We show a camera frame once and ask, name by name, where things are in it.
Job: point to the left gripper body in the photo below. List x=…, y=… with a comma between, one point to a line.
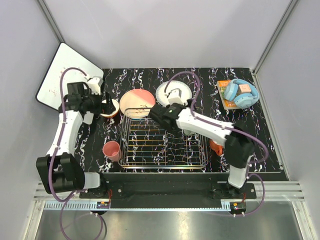
x=94, y=103

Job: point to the white plate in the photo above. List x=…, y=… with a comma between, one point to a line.
x=163, y=90

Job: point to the orange mug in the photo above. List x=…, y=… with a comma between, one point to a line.
x=218, y=149

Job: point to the metal wire dish rack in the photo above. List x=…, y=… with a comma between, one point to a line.
x=145, y=145

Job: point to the pink cube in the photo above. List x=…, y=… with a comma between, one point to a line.
x=244, y=88

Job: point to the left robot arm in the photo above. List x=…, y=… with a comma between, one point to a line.
x=59, y=171

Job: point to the pink cup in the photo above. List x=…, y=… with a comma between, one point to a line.
x=112, y=151

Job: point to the orange book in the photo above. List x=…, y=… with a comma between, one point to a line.
x=221, y=86

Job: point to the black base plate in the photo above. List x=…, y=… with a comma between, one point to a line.
x=169, y=190

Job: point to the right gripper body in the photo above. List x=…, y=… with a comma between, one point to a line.
x=169, y=131

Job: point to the blue headphones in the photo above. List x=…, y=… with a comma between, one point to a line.
x=244, y=100

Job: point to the orange bowl white inside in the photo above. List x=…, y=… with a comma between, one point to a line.
x=116, y=108

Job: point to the pink floral plate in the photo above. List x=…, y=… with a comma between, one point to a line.
x=136, y=103

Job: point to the white whiteboard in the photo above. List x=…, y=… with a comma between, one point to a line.
x=65, y=57

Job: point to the green celadon bowl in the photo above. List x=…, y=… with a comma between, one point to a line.
x=189, y=131

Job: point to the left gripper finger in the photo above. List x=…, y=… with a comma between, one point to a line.
x=108, y=99
x=106, y=109

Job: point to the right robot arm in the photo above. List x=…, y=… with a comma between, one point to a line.
x=238, y=147

